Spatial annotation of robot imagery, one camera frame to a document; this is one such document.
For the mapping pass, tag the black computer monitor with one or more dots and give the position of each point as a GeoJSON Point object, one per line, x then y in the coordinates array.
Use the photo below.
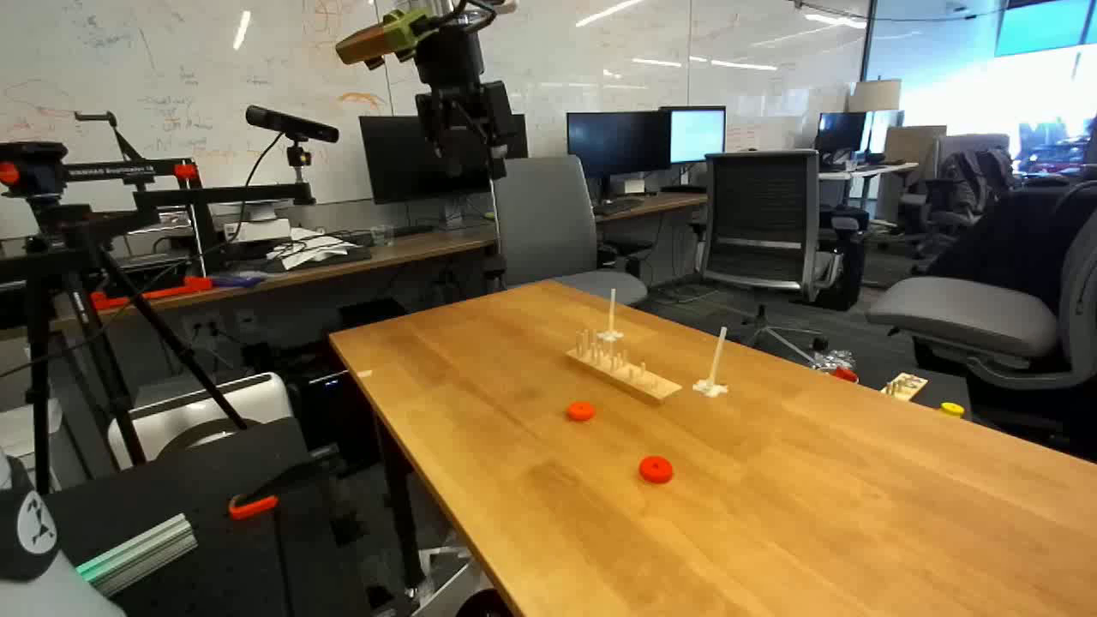
{"type": "Point", "coordinates": [610, 143]}

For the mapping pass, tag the black stereo camera bar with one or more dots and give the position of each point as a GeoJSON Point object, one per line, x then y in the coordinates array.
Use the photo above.
{"type": "Point", "coordinates": [294, 125]}

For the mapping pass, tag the beige lamp shade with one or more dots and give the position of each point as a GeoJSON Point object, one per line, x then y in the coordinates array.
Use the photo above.
{"type": "Point", "coordinates": [874, 96]}

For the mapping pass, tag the red clamp bar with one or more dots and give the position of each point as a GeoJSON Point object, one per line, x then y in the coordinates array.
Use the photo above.
{"type": "Point", "coordinates": [150, 295]}

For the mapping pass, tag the long wooden office desk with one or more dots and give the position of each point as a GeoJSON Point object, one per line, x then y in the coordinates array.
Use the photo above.
{"type": "Point", "coordinates": [387, 256]}

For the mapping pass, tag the low black side table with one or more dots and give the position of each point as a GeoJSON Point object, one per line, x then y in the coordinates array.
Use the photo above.
{"type": "Point", "coordinates": [874, 369]}

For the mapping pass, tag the white papers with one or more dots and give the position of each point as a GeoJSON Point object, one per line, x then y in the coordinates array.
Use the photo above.
{"type": "Point", "coordinates": [310, 248]}

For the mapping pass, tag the lit computer monitor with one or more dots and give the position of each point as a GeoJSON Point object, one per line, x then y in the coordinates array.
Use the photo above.
{"type": "Point", "coordinates": [694, 134]}

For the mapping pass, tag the black rig bar red knobs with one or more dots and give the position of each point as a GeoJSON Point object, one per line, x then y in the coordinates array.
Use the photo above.
{"type": "Point", "coordinates": [226, 194]}

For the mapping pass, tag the silver tube with green light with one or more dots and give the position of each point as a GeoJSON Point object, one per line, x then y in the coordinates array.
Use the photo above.
{"type": "Point", "coordinates": [138, 552]}

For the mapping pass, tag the clear stand with thin stick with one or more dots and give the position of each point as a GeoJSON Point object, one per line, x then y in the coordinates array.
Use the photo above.
{"type": "Point", "coordinates": [610, 333]}
{"type": "Point", "coordinates": [710, 389]}

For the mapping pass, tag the gray monitor back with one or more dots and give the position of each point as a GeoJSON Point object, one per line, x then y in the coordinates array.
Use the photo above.
{"type": "Point", "coordinates": [914, 144]}

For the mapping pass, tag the black mesh office chair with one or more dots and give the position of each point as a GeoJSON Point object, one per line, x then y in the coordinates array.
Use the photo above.
{"type": "Point", "coordinates": [757, 216]}

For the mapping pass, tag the white box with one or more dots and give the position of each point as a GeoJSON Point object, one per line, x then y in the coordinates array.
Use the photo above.
{"type": "Point", "coordinates": [192, 405]}

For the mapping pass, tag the orange round disc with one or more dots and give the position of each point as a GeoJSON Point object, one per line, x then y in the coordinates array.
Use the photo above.
{"type": "Point", "coordinates": [579, 410]}
{"type": "Point", "coordinates": [656, 469]}

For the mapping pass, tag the clear plastic wrap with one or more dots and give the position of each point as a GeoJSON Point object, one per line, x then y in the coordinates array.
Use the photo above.
{"type": "Point", "coordinates": [824, 358]}

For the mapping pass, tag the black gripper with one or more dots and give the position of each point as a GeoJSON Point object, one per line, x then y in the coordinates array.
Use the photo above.
{"type": "Point", "coordinates": [464, 114]}

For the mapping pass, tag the black cap with white logo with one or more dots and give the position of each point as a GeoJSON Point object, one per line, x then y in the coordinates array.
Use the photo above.
{"type": "Point", "coordinates": [30, 525]}

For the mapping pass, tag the small dark monitor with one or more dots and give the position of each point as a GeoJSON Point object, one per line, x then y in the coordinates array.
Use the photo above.
{"type": "Point", "coordinates": [841, 134]}

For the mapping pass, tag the small yellow block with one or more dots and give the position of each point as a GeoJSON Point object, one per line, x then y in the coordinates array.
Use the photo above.
{"type": "Point", "coordinates": [951, 410]}

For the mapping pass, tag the large black monitor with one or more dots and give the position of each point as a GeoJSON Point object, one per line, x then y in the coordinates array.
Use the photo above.
{"type": "Point", "coordinates": [396, 159]}

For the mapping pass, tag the black camera tripod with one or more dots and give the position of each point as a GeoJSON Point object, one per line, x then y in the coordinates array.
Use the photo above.
{"type": "Point", "coordinates": [39, 344]}

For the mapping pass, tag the wooden board with metal pegs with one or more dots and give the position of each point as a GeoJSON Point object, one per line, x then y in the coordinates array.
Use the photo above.
{"type": "Point", "coordinates": [639, 382]}

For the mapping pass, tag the gray office chair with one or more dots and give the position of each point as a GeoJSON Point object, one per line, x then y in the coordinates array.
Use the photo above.
{"type": "Point", "coordinates": [544, 216]}
{"type": "Point", "coordinates": [961, 313]}

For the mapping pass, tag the small red round object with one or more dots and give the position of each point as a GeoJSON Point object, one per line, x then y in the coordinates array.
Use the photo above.
{"type": "Point", "coordinates": [845, 376]}

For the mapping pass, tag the black draped office chair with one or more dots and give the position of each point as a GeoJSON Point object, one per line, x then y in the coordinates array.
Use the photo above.
{"type": "Point", "coordinates": [1004, 242]}

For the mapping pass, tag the beige flat packet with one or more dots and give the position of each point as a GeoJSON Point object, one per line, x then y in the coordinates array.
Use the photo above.
{"type": "Point", "coordinates": [903, 385]}

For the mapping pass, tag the black equipment case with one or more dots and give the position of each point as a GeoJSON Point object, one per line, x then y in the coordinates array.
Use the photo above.
{"type": "Point", "coordinates": [171, 482]}

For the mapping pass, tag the orange green wrist camera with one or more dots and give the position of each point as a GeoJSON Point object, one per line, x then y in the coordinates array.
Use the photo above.
{"type": "Point", "coordinates": [371, 39]}

